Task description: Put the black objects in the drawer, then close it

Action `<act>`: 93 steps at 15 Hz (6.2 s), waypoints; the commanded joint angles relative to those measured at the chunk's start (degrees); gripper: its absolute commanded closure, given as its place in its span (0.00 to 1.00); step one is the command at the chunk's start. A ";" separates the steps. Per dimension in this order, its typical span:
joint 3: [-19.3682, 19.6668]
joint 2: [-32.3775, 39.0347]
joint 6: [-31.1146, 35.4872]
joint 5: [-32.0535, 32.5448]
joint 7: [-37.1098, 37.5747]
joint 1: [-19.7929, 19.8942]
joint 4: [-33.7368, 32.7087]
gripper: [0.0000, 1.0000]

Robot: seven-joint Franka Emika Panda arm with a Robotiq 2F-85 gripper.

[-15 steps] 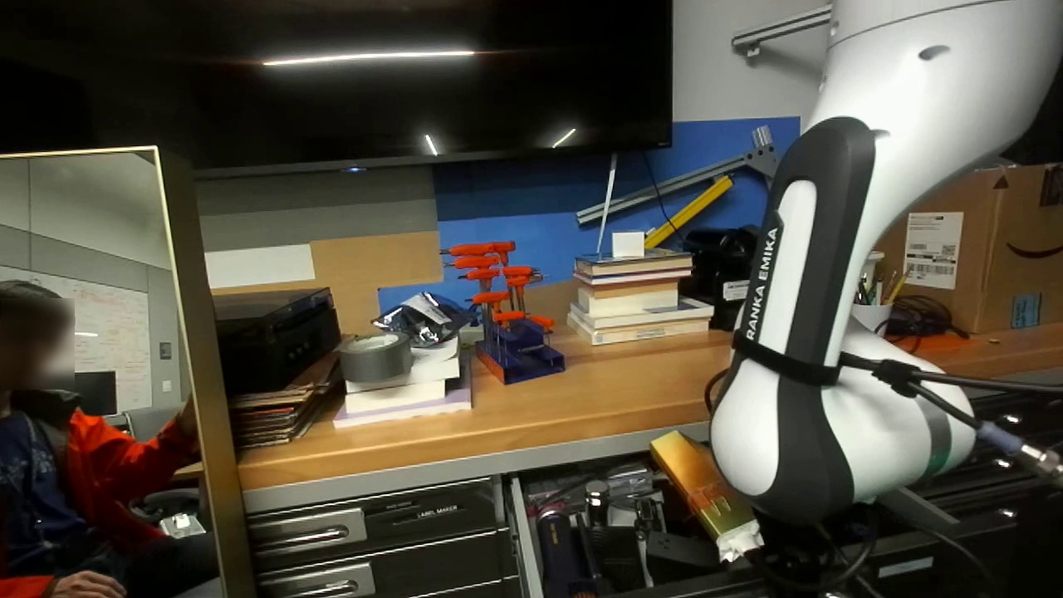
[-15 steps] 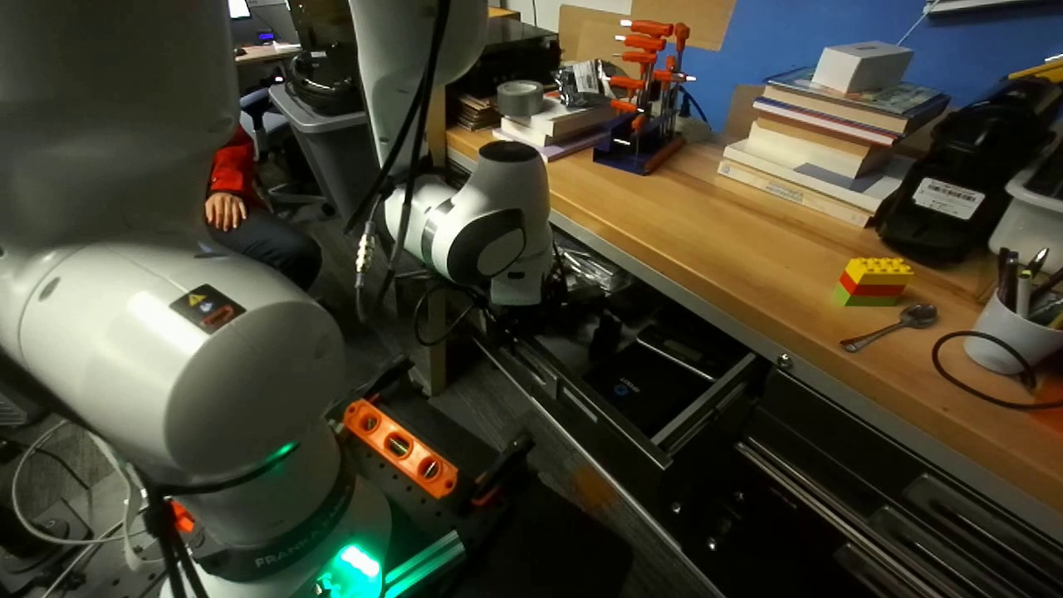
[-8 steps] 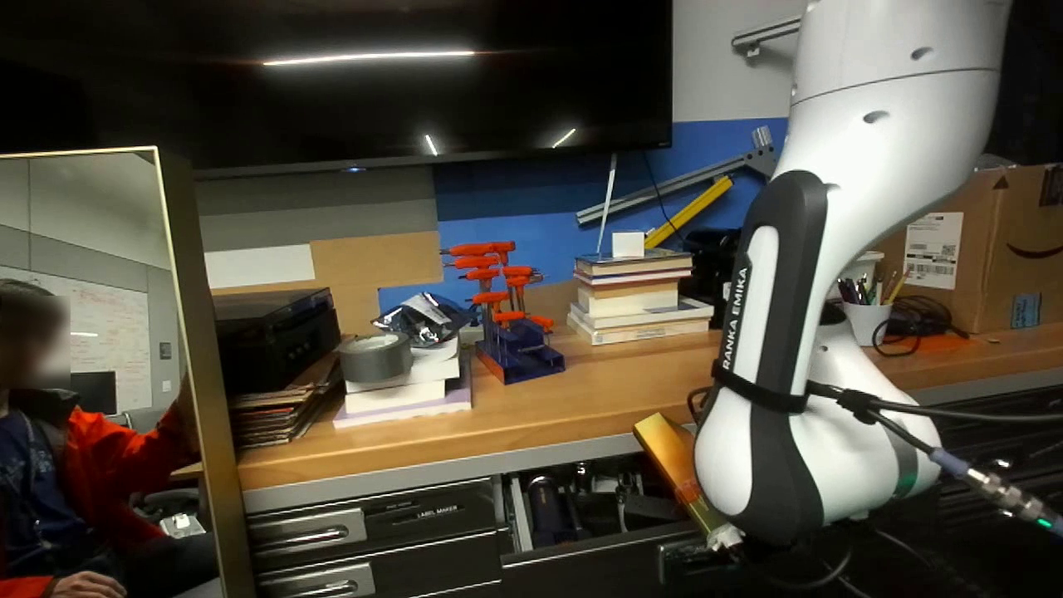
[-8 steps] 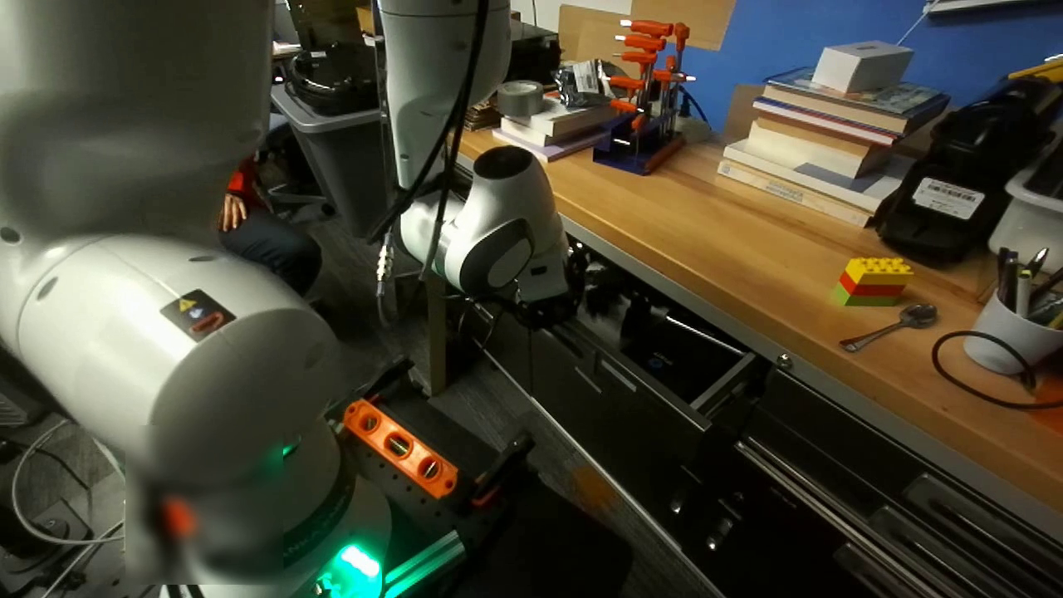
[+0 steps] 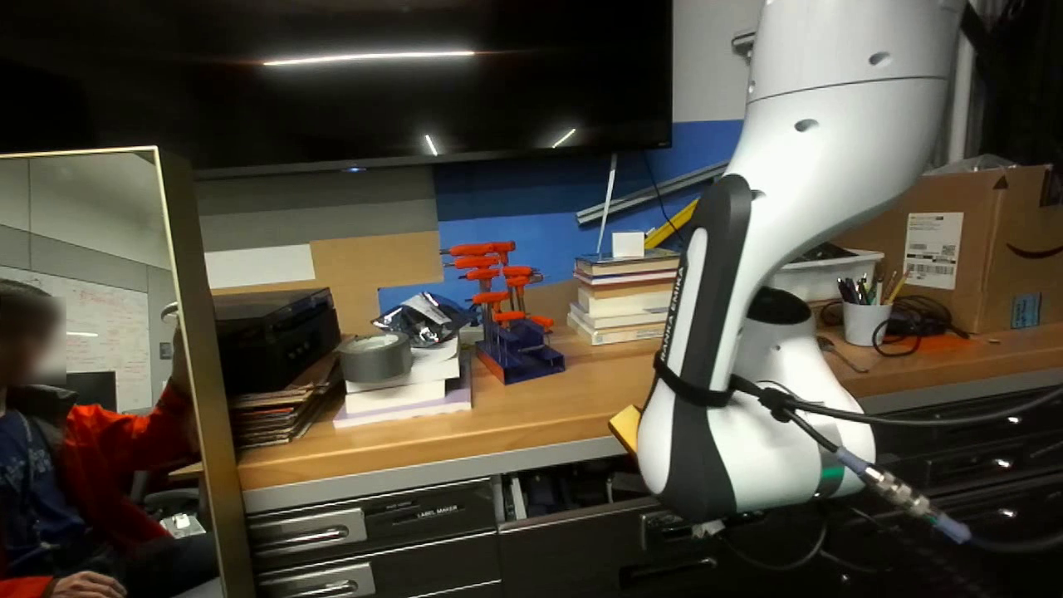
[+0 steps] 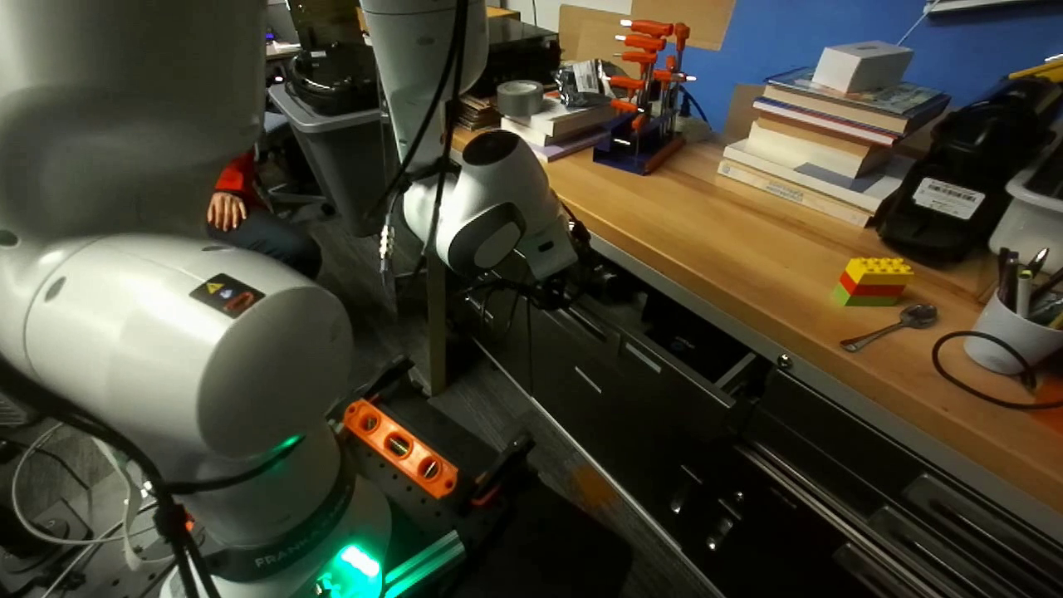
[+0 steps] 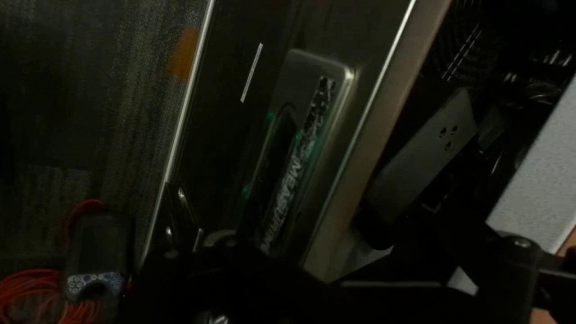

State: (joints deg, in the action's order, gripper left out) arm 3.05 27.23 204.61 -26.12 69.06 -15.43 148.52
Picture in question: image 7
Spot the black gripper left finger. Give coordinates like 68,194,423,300
128,181,259,324

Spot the grey metal drawer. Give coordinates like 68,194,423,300
135,0,576,284

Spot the orange cable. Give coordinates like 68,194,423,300
0,199,122,324

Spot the dark plastic device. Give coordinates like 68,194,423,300
63,208,137,302

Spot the silver drawer handle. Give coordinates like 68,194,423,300
241,46,364,284

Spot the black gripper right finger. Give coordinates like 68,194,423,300
358,86,545,324

